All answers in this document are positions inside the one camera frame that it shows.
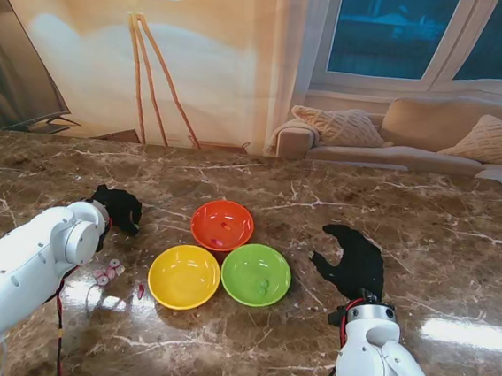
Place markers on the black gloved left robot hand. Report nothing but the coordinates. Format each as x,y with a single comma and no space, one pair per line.
120,211

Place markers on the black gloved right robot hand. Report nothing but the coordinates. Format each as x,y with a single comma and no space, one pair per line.
361,265

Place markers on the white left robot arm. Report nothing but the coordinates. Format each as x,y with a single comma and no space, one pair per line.
16,272

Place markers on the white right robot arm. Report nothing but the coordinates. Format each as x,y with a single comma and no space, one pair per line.
376,369

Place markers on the yellow plastic bowl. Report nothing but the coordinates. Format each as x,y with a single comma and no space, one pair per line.
184,279

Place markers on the green plastic bowl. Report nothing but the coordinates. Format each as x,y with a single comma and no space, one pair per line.
248,263

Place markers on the orange plastic bowl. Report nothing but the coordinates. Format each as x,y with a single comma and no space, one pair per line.
235,215

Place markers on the beige sofa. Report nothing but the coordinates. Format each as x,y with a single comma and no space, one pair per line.
414,159

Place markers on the cream knitted pillow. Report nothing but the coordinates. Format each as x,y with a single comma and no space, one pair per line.
337,127
495,140

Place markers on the dark flat screen television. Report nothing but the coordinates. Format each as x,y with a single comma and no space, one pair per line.
5,62

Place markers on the sheer cream curtain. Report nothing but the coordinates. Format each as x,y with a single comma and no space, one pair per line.
285,67

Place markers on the white framed window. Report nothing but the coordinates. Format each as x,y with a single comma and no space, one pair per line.
381,31

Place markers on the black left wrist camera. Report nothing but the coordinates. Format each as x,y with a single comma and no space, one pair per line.
102,240

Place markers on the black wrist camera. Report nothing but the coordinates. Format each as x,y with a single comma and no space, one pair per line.
102,240
336,316

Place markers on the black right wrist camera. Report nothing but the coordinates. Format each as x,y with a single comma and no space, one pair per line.
336,316

